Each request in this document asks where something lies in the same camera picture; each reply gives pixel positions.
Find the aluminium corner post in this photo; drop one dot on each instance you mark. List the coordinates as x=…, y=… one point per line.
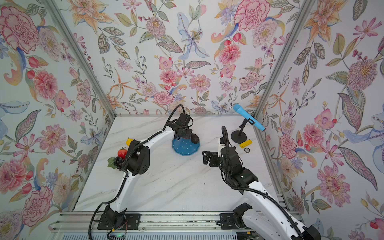
x=61, y=24
x=303, y=13

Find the dark purple toy grape bunch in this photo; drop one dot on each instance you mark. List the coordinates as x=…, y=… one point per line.
x=115, y=163

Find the blue toy microphone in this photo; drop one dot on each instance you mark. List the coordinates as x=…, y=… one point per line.
x=240, y=110

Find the black microphone stand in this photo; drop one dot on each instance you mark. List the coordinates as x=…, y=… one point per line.
x=239, y=136

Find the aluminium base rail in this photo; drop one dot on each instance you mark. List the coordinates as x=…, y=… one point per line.
x=148, y=226

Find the aluminium corner post right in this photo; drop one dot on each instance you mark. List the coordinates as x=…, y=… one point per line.
x=303, y=13

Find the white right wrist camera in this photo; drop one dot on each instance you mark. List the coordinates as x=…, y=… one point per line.
x=221, y=145

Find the blue polka dot plate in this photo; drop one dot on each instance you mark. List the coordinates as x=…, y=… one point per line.
x=184, y=148

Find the dark brown toy avocado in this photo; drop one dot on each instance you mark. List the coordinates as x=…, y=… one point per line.
x=195, y=139

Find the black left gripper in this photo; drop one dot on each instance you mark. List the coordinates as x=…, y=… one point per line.
x=188, y=132

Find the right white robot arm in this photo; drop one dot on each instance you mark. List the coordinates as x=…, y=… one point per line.
x=270, y=219

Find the yellow toy block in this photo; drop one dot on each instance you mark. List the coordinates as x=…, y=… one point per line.
x=245, y=144

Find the aluminium corner post left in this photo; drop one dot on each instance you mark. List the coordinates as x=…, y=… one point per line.
x=61, y=24

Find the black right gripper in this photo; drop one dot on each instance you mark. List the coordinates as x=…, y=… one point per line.
x=215, y=157

